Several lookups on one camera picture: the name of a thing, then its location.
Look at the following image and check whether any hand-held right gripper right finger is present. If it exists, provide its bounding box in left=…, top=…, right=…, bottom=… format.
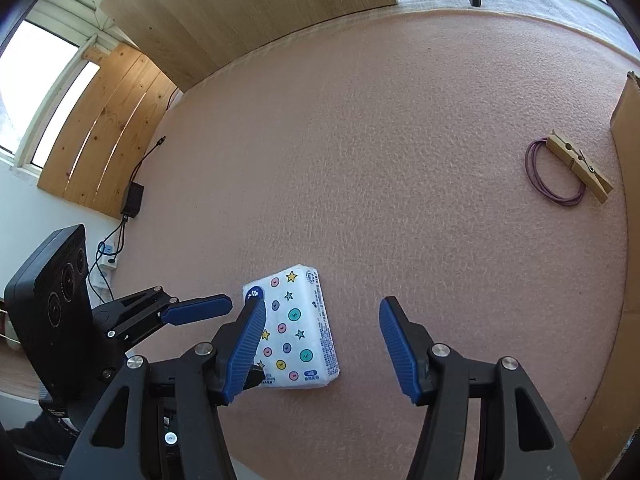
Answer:
left=378, top=296, right=583, bottom=480

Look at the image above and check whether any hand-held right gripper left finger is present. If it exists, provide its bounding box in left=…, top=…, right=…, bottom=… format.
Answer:
left=59, top=296, right=268, bottom=480

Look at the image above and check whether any star dotted tissue pack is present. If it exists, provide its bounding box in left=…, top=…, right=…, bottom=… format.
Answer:
left=242, top=262, right=341, bottom=390

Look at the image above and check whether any cardboard box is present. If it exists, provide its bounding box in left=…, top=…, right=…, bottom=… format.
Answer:
left=570, top=71, right=640, bottom=480

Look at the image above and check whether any white power socket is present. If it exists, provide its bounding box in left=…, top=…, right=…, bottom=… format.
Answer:
left=96, top=241, right=121, bottom=271

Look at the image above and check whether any black power adapter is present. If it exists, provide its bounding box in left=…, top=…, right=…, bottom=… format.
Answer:
left=120, top=182, right=146, bottom=218

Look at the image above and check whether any pine wood panel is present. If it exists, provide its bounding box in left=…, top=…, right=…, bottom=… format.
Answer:
left=37, top=42, right=181, bottom=218

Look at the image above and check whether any wooden clothespin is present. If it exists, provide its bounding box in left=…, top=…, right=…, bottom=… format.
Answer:
left=546, top=130, right=614, bottom=204

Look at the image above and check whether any large light wooden board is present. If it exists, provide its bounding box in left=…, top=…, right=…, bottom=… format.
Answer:
left=97, top=0, right=398, bottom=93

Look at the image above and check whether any black adapter cable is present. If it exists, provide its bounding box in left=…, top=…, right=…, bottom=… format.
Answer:
left=131, top=135, right=167, bottom=186

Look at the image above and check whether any purple hair tie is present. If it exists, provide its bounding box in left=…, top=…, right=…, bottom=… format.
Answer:
left=525, top=137, right=587, bottom=207

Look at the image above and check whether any white window frame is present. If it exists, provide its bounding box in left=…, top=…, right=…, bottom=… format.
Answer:
left=0, top=0, right=121, bottom=176

